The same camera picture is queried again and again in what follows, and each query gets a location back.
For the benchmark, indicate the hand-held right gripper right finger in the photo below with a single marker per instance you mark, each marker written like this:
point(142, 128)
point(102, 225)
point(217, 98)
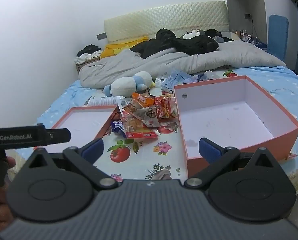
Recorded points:
point(209, 150)

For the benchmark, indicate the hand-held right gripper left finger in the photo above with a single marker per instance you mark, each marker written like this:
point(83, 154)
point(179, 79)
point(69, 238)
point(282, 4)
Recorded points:
point(93, 148)

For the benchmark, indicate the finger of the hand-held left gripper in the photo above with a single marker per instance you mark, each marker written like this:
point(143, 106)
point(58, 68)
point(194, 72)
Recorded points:
point(60, 135)

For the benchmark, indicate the pink bin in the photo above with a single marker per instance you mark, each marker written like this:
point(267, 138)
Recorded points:
point(84, 122)

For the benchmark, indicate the pink cardboard box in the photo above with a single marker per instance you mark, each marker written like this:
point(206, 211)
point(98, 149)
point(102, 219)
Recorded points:
point(226, 120)

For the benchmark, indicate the pile of snack packets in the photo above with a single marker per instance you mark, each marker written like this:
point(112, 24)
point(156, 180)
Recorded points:
point(139, 120)

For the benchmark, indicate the red yellow-striped snack bag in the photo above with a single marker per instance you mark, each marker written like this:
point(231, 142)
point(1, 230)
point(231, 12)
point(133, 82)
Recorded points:
point(165, 106)

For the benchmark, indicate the white and blue plush toy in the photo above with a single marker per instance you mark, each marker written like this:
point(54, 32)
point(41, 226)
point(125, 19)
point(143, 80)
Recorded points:
point(124, 85)

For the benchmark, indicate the white plastic bag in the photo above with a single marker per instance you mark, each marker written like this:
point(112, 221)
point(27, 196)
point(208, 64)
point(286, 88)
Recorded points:
point(211, 75)

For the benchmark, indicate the crumpled blue plastic bag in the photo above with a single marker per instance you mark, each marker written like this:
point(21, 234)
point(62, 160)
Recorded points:
point(176, 78)

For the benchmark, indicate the clear zip bag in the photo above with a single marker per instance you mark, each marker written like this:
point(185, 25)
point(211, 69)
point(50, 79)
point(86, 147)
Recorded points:
point(160, 81)

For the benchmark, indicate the black and white clothes pile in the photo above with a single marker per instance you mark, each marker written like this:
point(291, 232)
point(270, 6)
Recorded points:
point(89, 52)

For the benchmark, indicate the grey duvet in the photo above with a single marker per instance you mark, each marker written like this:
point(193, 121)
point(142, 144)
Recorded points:
point(214, 55)

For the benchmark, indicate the dark clothes pile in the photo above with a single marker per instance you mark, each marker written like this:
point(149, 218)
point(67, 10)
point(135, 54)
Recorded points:
point(219, 35)

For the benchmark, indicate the white rounded object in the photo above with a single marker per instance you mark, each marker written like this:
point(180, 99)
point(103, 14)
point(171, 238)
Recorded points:
point(192, 34)

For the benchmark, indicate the row of small bottles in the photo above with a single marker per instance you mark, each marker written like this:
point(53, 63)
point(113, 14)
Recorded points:
point(244, 35)

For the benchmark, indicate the blue padded board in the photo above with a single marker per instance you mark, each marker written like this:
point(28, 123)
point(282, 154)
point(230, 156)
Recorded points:
point(277, 37)

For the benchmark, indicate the cream quilted headboard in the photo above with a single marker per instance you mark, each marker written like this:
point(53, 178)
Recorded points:
point(164, 17)

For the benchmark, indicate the grey wall switch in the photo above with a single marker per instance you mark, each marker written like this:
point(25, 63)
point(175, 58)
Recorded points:
point(101, 36)

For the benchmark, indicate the wall socket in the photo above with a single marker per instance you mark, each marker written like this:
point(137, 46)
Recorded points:
point(248, 16)

